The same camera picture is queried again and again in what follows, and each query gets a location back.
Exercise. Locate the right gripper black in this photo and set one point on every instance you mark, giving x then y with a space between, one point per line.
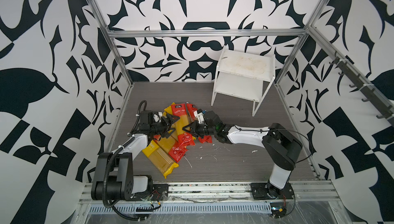
194 130

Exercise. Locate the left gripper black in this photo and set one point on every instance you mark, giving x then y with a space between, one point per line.
171 121

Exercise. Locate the red spaghetti bag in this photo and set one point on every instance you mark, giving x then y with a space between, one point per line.
184 138
203 136
171 146

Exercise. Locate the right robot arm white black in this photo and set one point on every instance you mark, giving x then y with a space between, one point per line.
282 147

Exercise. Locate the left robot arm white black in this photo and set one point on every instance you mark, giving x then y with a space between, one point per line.
114 179

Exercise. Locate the white two-tier shelf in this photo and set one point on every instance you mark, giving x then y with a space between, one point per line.
245 76

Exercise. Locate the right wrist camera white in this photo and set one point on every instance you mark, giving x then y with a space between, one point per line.
199 115

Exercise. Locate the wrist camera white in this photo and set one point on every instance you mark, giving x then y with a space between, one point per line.
157 116
199 115

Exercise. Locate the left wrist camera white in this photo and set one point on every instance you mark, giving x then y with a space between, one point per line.
157 116

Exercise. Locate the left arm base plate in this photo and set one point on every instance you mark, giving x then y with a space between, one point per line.
154 192

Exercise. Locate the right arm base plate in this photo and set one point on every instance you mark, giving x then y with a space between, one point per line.
267 191

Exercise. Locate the white cable duct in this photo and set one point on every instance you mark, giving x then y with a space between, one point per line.
198 208

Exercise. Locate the aluminium front rail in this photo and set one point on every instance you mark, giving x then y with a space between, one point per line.
232 191

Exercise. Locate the wall hook rack grey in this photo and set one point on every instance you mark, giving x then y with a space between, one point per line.
370 91

